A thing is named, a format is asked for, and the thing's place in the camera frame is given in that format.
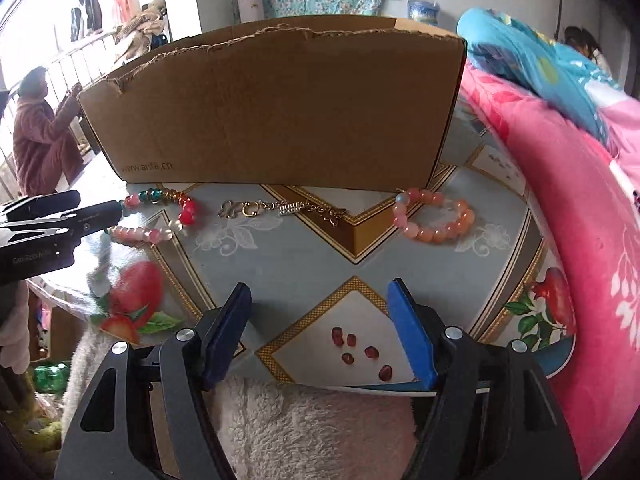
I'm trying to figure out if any blue water jug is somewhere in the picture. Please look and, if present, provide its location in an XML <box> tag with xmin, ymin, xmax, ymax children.
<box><xmin>407</xmin><ymin>0</ymin><xmax>440</xmax><ymax>26</ymax></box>

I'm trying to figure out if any patterned fruit tablecloth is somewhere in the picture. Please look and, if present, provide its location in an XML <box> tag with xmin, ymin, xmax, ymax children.
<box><xmin>30</xmin><ymin>100</ymin><xmax>576</xmax><ymax>396</ymax></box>

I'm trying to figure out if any white paper roll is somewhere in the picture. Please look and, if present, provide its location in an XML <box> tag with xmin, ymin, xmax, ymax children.
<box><xmin>238</xmin><ymin>0</ymin><xmax>265</xmax><ymax>24</ymax></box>

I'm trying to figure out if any pile of clothes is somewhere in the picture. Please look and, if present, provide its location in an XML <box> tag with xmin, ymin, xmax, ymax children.
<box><xmin>114</xmin><ymin>0</ymin><xmax>166</xmax><ymax>64</ymax></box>

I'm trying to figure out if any multicolour bead necklace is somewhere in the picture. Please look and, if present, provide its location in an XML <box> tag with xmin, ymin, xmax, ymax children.
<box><xmin>105</xmin><ymin>186</ymin><xmax>200</xmax><ymax>247</ymax></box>

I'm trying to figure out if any girl with dark hair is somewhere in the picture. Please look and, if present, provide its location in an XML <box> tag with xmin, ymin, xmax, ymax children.
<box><xmin>564</xmin><ymin>26</ymin><xmax>612</xmax><ymax>75</ymax></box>

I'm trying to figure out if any pink orange bead bracelet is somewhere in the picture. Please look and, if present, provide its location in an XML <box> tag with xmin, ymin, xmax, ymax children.
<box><xmin>391</xmin><ymin>186</ymin><xmax>478</xmax><ymax>245</ymax></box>

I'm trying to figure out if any person in maroon pyjamas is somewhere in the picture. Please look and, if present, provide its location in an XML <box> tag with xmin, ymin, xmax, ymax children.
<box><xmin>13</xmin><ymin>66</ymin><xmax>84</xmax><ymax>196</ymax></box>

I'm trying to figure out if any blue patterned quilt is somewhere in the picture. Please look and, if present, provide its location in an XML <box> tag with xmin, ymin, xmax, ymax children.
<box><xmin>457</xmin><ymin>8</ymin><xmax>620</xmax><ymax>146</ymax></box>

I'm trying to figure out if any brown cardboard box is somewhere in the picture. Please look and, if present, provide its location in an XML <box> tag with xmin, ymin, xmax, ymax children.
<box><xmin>79</xmin><ymin>15</ymin><xmax>466</xmax><ymax>191</ymax></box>

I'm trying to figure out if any pink floral blanket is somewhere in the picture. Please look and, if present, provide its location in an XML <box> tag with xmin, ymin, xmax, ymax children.
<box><xmin>461</xmin><ymin>65</ymin><xmax>639</xmax><ymax>477</ymax></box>

